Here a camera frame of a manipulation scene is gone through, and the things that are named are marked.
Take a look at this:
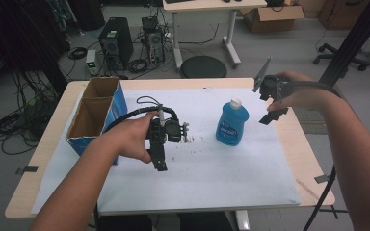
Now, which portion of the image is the white desk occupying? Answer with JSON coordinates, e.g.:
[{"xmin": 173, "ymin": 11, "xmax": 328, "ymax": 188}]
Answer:
[{"xmin": 162, "ymin": 0, "xmax": 268, "ymax": 72}]

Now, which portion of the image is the person's leg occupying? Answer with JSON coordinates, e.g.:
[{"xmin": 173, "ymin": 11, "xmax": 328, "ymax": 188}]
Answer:
[
  {"xmin": 97, "ymin": 213, "xmax": 153, "ymax": 231},
  {"xmin": 177, "ymin": 211, "xmax": 235, "ymax": 231}
]

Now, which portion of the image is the black metal stand beam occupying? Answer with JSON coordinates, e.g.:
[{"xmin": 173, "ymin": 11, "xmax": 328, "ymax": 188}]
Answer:
[{"xmin": 317, "ymin": 0, "xmax": 370, "ymax": 88}]

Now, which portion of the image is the black curtain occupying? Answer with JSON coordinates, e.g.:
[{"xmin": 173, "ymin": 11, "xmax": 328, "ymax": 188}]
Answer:
[{"xmin": 0, "ymin": 0, "xmax": 70, "ymax": 73}]

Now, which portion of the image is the light wooden table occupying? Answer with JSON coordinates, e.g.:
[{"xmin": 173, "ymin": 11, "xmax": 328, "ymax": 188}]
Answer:
[{"xmin": 4, "ymin": 76, "xmax": 336, "ymax": 231}]

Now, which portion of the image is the blue bottle with white cap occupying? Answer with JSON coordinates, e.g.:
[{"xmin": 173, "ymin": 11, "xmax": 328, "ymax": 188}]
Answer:
[{"xmin": 215, "ymin": 97, "xmax": 251, "ymax": 147}]

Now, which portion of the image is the grey tape piece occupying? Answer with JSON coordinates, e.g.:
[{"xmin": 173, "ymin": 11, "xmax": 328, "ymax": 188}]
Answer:
[
  {"xmin": 14, "ymin": 165, "xmax": 40, "ymax": 176},
  {"xmin": 313, "ymin": 173, "xmax": 331, "ymax": 185}
]

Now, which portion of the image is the open brown cardboard box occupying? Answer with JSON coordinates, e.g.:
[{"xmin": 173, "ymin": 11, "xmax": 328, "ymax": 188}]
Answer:
[{"xmin": 239, "ymin": 4, "xmax": 306, "ymax": 34}]

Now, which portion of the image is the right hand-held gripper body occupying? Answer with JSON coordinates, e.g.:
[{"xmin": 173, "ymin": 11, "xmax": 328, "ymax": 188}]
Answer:
[{"xmin": 251, "ymin": 56, "xmax": 292, "ymax": 102}]

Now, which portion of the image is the grey open computer tower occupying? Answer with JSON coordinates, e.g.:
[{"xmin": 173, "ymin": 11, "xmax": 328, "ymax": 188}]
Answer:
[{"xmin": 144, "ymin": 28, "xmax": 167, "ymax": 65}]

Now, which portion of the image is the white unit with green display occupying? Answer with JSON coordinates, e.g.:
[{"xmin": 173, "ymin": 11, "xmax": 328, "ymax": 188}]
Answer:
[{"xmin": 85, "ymin": 48, "xmax": 98, "ymax": 77}]

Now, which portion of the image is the grey floor mat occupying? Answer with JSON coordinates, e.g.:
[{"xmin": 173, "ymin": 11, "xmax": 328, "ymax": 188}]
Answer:
[{"xmin": 293, "ymin": 107, "xmax": 330, "ymax": 135}]

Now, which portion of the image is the hand-held gripper cable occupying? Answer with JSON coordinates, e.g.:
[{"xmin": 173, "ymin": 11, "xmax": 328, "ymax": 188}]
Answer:
[
  {"xmin": 277, "ymin": 80, "xmax": 343, "ymax": 231},
  {"xmin": 102, "ymin": 95, "xmax": 179, "ymax": 133}
]

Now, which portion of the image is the black computer tower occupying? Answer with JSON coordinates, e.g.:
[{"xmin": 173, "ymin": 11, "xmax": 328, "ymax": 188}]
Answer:
[{"xmin": 97, "ymin": 16, "xmax": 135, "ymax": 71}]

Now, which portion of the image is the left hand-held gripper cable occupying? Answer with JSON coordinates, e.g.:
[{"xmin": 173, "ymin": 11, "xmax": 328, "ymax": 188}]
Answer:
[{"xmin": 102, "ymin": 95, "xmax": 179, "ymax": 133}]

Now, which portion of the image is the round black stool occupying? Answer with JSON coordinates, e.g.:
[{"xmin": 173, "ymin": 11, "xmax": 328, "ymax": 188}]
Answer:
[{"xmin": 179, "ymin": 55, "xmax": 228, "ymax": 80}]

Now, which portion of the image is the person's right leg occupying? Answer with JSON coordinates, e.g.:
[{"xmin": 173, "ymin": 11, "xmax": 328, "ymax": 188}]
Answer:
[{"xmin": 177, "ymin": 211, "xmax": 235, "ymax": 231}]

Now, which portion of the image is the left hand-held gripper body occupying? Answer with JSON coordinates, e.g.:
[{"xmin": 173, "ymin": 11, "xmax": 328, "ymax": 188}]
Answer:
[{"xmin": 145, "ymin": 103, "xmax": 191, "ymax": 155}]

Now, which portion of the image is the white table sheet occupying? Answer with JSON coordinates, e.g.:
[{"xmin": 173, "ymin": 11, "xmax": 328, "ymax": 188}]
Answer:
[{"xmin": 30, "ymin": 87, "xmax": 303, "ymax": 217}]

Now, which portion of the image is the person's left leg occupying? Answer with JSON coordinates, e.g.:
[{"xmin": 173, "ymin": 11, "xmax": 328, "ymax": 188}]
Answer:
[{"xmin": 97, "ymin": 213, "xmax": 153, "ymax": 231}]

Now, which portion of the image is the closed brown cardboard box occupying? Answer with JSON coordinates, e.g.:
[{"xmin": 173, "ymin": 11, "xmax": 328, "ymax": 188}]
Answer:
[{"xmin": 317, "ymin": 0, "xmax": 370, "ymax": 32}]

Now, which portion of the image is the small black device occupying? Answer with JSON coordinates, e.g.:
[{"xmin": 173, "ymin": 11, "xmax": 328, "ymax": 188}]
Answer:
[{"xmin": 141, "ymin": 15, "xmax": 159, "ymax": 32}]

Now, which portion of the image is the blue cardboard box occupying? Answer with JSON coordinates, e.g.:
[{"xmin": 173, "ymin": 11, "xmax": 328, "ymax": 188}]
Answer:
[{"xmin": 65, "ymin": 76, "xmax": 129, "ymax": 166}]

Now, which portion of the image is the black office chair base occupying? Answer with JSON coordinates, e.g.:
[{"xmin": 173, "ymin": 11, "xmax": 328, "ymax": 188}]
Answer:
[{"xmin": 312, "ymin": 42, "xmax": 370, "ymax": 72}]

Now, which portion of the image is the right hand-held gripper cable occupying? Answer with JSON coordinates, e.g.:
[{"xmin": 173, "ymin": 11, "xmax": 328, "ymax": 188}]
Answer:
[{"xmin": 277, "ymin": 80, "xmax": 343, "ymax": 231}]

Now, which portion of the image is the person's right hand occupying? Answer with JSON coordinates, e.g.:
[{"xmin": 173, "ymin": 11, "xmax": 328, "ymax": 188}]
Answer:
[{"xmin": 266, "ymin": 70, "xmax": 343, "ymax": 114}]

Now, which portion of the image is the coiled black cable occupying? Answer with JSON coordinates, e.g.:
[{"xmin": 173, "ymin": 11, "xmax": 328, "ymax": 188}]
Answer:
[
  {"xmin": 127, "ymin": 58, "xmax": 148, "ymax": 74},
  {"xmin": 66, "ymin": 46, "xmax": 89, "ymax": 61}
]

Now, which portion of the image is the person's left hand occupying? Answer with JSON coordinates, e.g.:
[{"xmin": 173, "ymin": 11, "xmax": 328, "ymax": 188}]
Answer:
[{"xmin": 104, "ymin": 110, "xmax": 160, "ymax": 165}]

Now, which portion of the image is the bundle of black floor cables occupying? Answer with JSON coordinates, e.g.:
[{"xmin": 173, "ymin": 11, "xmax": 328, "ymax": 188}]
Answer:
[{"xmin": 0, "ymin": 70, "xmax": 62, "ymax": 156}]

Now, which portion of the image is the black floor cable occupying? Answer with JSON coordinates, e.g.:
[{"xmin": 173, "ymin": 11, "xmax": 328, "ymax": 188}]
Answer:
[{"xmin": 177, "ymin": 22, "xmax": 221, "ymax": 46}]

